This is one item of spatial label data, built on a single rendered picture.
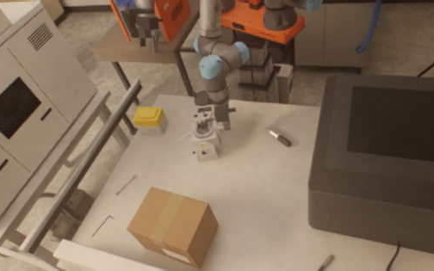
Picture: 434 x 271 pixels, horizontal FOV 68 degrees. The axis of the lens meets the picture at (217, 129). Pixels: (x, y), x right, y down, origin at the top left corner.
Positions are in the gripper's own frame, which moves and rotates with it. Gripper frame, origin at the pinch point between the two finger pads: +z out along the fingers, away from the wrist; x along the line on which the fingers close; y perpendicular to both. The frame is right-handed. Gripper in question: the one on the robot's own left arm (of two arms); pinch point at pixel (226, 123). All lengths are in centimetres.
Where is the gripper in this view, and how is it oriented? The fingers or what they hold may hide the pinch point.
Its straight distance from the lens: 128.4
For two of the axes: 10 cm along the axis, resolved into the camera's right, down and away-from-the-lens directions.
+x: -0.1, -7.5, 6.6
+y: 9.8, -1.5, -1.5
